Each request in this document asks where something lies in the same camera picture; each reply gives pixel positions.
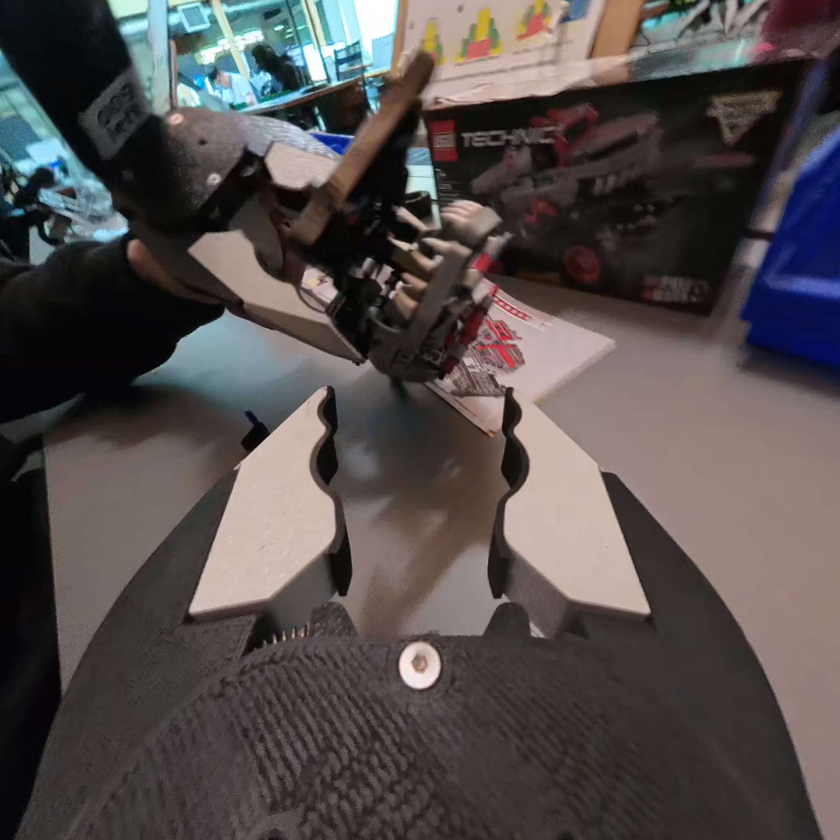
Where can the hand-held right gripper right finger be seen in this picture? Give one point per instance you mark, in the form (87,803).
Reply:
(564,525)

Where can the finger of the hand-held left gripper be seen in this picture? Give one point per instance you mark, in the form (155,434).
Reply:
(295,167)
(275,295)

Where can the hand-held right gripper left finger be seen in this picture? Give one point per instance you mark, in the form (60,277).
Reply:
(275,525)

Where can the grey black toy brick model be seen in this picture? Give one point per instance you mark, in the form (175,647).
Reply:
(407,289)

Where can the person's left hand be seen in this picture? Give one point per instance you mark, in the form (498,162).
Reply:
(151,262)

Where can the small black toy brick piece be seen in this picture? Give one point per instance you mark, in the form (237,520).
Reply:
(254,430)

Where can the clear plastic bag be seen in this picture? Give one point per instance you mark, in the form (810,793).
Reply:
(72,203)

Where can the white instruction booklet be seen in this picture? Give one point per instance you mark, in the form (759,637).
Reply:
(525,354)

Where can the white printed instruction sheet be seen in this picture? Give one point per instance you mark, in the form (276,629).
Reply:
(459,33)

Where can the person's black clothing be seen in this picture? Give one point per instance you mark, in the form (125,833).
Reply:
(26,623)

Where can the black toy set box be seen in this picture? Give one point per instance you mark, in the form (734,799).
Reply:
(623,197)

